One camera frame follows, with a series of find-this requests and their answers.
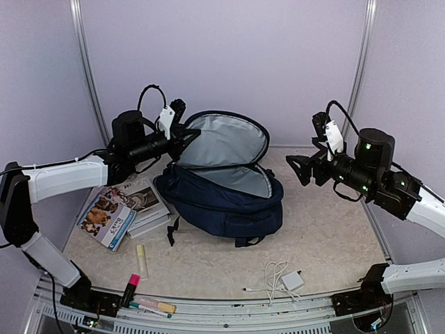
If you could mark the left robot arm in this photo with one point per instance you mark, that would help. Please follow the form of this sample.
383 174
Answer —
135 140

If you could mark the white charger adapter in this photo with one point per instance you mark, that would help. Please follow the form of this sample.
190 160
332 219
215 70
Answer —
292 281

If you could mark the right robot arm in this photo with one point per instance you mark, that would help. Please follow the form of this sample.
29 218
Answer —
397 192

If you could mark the navy blue backpack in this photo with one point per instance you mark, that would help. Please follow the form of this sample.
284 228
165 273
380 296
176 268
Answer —
218 184

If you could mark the coffee cover white book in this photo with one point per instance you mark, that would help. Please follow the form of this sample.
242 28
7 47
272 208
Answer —
151 211

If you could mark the left corner aluminium post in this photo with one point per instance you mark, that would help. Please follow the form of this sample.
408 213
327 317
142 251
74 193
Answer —
77 18

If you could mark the metal frame rail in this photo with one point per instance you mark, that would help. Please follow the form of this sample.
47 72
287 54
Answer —
311 314

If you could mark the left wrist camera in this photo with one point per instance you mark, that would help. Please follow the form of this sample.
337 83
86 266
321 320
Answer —
170 116

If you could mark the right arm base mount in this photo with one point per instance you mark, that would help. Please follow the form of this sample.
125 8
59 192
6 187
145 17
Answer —
368 296

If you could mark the teal pen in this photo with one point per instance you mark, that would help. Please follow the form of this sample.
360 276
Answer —
146 309

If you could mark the yellow highlighter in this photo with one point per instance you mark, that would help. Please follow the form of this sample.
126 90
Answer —
141 261

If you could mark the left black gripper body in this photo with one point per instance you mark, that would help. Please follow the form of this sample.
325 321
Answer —
176 138

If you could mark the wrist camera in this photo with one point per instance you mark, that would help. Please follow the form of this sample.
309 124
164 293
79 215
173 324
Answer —
327 131
170 116

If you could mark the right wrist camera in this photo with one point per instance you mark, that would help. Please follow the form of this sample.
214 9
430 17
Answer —
327 131

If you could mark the right corner aluminium post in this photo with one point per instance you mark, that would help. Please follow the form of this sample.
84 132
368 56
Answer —
365 44

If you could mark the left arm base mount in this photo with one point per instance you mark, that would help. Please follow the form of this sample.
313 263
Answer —
82 296

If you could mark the dog cover book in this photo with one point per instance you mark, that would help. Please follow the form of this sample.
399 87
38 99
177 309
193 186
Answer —
106 216

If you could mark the pink black highlighter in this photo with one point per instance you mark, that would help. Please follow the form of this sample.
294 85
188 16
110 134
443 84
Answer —
130 291

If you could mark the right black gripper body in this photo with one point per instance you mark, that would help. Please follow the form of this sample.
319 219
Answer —
319 160

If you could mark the corner aluminium post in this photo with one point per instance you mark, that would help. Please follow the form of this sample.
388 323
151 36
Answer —
77 18
365 44

